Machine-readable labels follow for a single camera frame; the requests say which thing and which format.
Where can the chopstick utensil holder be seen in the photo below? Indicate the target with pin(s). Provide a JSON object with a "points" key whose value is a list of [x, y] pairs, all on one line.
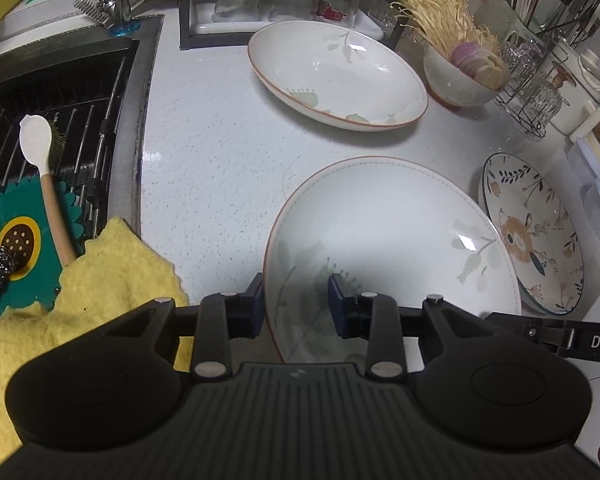
{"points": [[555, 0]]}

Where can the sliced purple onion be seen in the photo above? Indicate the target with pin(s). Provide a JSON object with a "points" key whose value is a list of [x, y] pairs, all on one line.
{"points": [[481, 65]]}

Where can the white bowl with vegetables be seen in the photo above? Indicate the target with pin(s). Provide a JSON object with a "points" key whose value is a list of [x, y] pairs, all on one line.
{"points": [[452, 86]]}

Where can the white oval leaf-pattern plate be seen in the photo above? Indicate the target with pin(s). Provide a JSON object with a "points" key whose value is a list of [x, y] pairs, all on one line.
{"points": [[337, 76]]}

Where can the white silicone spatula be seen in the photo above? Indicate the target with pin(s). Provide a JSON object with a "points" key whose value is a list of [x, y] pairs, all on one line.
{"points": [[36, 139]]}

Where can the large white leaf-pattern plate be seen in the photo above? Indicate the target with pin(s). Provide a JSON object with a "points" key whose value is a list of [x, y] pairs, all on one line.
{"points": [[385, 225]]}

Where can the black glass rack tray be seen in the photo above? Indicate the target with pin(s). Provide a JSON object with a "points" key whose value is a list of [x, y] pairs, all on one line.
{"points": [[198, 30]]}

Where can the green sunflower sink mat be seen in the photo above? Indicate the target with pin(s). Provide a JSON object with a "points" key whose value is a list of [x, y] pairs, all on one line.
{"points": [[25, 233]]}

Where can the yellow dish cloth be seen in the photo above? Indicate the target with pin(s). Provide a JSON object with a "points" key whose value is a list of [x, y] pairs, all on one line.
{"points": [[117, 274]]}

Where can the wire cup holder rack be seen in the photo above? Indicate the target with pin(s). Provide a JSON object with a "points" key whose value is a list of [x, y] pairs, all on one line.
{"points": [[537, 73]]}

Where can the enoki mushroom bunch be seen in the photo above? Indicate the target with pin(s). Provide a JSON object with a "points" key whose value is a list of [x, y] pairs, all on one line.
{"points": [[445, 24]]}

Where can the black sink drain rack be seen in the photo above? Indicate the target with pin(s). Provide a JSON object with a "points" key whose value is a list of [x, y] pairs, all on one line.
{"points": [[79, 91]]}

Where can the floral patterned ceramic plate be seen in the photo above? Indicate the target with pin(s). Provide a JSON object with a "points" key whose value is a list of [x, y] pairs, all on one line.
{"points": [[537, 232]]}

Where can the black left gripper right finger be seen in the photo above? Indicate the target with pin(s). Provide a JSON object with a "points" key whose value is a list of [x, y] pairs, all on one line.
{"points": [[379, 320]]}

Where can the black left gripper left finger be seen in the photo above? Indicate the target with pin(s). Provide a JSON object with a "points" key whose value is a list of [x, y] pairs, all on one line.
{"points": [[207, 329]]}

